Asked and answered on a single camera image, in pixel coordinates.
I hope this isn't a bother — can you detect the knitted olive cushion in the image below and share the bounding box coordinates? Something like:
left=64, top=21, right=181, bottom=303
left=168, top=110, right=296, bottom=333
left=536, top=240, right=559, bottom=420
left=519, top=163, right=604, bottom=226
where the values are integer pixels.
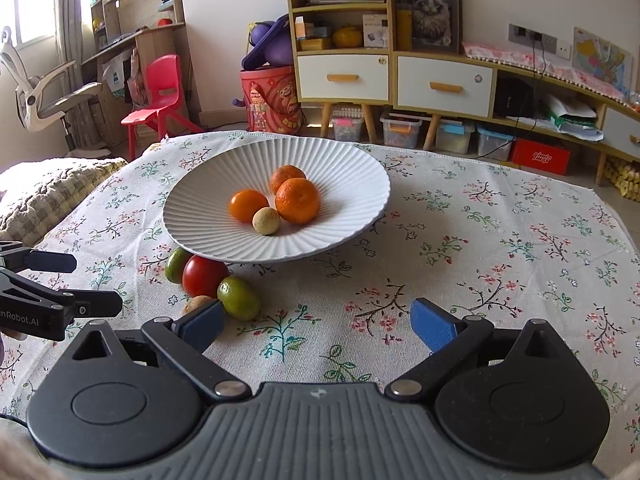
left=1, top=157, right=127, bottom=246

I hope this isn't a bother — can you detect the floral tablecloth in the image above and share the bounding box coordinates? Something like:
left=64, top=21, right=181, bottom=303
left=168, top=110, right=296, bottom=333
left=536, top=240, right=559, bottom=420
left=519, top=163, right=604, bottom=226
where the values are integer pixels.
left=0, top=130, right=640, bottom=470

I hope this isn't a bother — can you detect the red box under cabinet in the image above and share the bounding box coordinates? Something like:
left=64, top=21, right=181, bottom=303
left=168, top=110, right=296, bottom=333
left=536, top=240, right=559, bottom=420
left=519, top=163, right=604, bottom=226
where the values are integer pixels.
left=512, top=138, right=570, bottom=176

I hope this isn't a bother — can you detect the orange mandarin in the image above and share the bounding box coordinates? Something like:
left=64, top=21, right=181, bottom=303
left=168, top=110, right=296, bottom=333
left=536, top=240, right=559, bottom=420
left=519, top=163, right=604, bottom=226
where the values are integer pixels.
left=274, top=178, right=321, bottom=226
left=269, top=165, right=306, bottom=195

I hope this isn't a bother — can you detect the white office chair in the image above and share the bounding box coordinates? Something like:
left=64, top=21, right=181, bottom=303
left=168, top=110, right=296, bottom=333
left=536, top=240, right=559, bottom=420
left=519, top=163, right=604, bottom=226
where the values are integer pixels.
left=1, top=26, right=112, bottom=159

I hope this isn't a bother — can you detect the red cartoon bucket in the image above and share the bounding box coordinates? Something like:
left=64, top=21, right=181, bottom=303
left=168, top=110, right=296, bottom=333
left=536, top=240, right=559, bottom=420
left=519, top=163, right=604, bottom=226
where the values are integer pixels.
left=240, top=65, right=303, bottom=134

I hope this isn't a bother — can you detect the purple toy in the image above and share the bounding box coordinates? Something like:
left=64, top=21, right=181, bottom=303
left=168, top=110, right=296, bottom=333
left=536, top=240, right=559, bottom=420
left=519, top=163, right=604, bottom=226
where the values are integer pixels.
left=241, top=14, right=294, bottom=70

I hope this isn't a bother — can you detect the wooden shelf cabinet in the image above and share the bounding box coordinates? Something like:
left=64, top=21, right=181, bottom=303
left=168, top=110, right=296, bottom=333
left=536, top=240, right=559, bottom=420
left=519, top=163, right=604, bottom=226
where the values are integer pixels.
left=286, top=0, right=393, bottom=143

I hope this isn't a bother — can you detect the green fruit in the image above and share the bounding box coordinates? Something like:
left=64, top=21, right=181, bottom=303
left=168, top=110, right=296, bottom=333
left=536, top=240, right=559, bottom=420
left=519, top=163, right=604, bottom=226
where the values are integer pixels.
left=165, top=247, right=192, bottom=284
left=217, top=275, right=262, bottom=322

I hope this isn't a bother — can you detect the colourful map board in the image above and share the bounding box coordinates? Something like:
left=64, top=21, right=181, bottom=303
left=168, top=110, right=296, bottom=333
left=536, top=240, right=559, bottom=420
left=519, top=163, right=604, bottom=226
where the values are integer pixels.
left=572, top=27, right=634, bottom=96

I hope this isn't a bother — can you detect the small pale yellow fruit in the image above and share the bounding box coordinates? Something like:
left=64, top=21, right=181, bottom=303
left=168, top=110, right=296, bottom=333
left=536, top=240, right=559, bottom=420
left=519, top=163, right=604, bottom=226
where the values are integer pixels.
left=252, top=207, right=281, bottom=236

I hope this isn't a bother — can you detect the red plastic chair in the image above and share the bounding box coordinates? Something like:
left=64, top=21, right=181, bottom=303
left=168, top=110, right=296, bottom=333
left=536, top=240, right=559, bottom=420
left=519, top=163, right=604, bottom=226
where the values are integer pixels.
left=120, top=54, right=203, bottom=159

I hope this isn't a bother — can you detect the smooth orange tomato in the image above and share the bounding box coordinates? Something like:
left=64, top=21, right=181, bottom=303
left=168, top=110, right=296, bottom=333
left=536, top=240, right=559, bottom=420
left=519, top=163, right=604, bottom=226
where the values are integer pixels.
left=228, top=188, right=269, bottom=223

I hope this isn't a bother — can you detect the long low tv cabinet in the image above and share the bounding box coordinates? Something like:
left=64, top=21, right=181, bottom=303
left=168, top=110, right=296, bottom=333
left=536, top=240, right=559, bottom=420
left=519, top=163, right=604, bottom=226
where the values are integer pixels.
left=392, top=51, right=639, bottom=181

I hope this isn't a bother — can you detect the framed cat picture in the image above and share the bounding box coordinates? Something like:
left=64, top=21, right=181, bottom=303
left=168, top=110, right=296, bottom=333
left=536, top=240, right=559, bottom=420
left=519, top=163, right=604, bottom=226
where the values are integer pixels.
left=395, top=0, right=463, bottom=54

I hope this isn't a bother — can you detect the white ribbed plate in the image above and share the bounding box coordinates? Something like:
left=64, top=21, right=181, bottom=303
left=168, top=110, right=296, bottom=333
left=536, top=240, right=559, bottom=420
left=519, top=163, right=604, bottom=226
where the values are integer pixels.
left=163, top=136, right=390, bottom=263

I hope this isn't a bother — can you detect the brown kiwi fruit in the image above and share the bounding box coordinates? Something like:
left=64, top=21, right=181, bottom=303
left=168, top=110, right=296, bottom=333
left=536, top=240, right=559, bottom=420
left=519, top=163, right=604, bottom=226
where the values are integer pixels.
left=181, top=295, right=213, bottom=315

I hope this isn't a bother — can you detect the wooden desk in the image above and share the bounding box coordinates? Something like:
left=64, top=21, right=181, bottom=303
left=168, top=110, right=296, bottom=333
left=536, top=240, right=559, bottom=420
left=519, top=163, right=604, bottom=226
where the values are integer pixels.
left=81, top=0, right=191, bottom=145

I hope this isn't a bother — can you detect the red tomato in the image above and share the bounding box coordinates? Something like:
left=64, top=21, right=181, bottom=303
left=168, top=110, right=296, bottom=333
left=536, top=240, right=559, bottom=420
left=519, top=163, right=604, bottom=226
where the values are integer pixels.
left=182, top=256, right=230, bottom=298

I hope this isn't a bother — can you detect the left hand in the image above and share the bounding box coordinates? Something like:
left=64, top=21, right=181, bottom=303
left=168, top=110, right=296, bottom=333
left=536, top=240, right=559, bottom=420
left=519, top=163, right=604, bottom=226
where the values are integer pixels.
left=0, top=328, right=27, bottom=363

